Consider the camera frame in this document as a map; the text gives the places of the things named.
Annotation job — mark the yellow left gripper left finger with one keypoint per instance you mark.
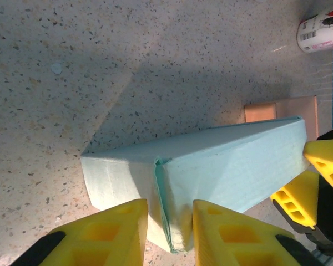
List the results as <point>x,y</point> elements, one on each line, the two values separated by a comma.
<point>100,238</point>

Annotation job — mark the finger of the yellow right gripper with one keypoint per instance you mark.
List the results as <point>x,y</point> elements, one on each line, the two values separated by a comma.
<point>330,155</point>
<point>305,191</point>

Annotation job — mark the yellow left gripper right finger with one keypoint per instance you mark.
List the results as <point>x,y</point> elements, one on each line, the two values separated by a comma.
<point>233,241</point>

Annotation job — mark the light blue paper box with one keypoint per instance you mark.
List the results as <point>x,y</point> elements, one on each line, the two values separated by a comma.
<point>224,163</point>

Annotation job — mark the pink yogurt cup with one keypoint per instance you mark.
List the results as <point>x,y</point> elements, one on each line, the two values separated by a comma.
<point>319,30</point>

